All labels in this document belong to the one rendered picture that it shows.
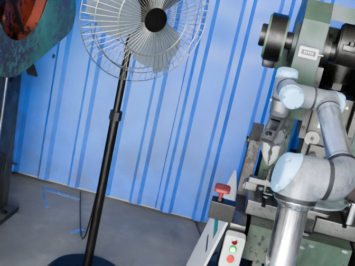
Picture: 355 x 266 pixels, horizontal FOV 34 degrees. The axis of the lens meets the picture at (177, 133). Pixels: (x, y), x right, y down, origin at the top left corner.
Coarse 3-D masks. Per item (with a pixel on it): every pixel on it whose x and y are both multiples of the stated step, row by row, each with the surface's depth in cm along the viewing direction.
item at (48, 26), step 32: (0, 0) 234; (32, 0) 238; (64, 0) 281; (0, 32) 226; (32, 32) 255; (64, 32) 292; (0, 64) 233; (32, 64) 263; (0, 96) 286; (0, 128) 291; (0, 160) 307; (0, 192) 317; (0, 224) 312
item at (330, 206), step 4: (316, 200) 220; (320, 200) 220; (340, 200) 226; (344, 200) 226; (316, 204) 216; (320, 204) 217; (324, 204) 218; (328, 204) 219; (332, 204) 220; (336, 204) 221; (340, 204) 222; (344, 204) 223; (316, 208) 211; (320, 208) 211; (324, 208) 212; (328, 208) 214; (332, 208) 215; (336, 208) 216; (340, 208) 215
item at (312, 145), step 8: (328, 88) 226; (352, 104) 219; (312, 112) 222; (344, 112) 220; (312, 120) 222; (344, 120) 220; (312, 128) 223; (312, 136) 223; (320, 136) 223; (304, 144) 225; (312, 144) 222; (320, 144) 224; (296, 152) 236; (304, 152) 226; (312, 152) 222; (320, 152) 222
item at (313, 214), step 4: (312, 208) 211; (308, 212) 209; (312, 212) 209; (316, 212) 209; (320, 212) 209; (324, 212) 210; (328, 212) 211; (308, 216) 222; (312, 216) 222; (316, 216) 222; (324, 216) 208; (328, 216) 208; (308, 220) 222; (312, 220) 222; (316, 220) 222; (308, 224) 222; (312, 224) 222; (304, 228) 223; (308, 228) 223; (312, 228) 223; (312, 232) 224
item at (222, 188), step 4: (216, 184) 220; (220, 184) 221; (224, 184) 222; (216, 188) 217; (220, 188) 217; (224, 188) 218; (228, 188) 218; (220, 192) 216; (224, 192) 216; (228, 192) 216; (220, 196) 220
